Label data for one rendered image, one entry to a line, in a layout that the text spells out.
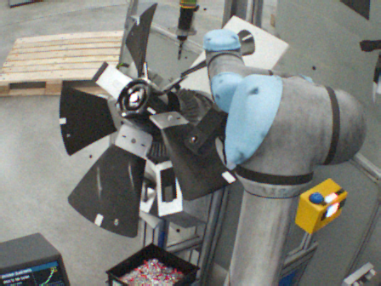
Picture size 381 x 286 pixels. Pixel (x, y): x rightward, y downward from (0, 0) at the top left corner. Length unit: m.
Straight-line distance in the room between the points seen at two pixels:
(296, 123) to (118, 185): 0.95
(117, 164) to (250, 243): 0.88
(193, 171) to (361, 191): 0.83
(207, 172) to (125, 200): 0.27
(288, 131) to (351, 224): 1.45
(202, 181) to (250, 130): 0.72
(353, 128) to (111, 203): 0.98
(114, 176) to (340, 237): 0.99
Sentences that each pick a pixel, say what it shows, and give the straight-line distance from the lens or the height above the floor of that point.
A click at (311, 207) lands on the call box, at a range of 1.63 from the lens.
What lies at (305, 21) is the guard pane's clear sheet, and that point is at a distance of 2.15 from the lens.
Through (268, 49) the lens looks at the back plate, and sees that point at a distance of 1.88.
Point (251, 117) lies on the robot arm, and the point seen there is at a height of 1.63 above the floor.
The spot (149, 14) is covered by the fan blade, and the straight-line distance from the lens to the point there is 1.83.
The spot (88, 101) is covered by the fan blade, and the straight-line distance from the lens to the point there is 1.81.
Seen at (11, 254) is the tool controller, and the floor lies 1.25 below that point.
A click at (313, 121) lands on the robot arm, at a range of 0.79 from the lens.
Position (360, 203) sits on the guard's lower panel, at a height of 0.84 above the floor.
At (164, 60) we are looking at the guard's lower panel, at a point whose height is 0.85.
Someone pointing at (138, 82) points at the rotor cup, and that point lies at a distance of 1.68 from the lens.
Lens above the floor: 1.98
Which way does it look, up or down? 31 degrees down
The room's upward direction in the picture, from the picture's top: 8 degrees clockwise
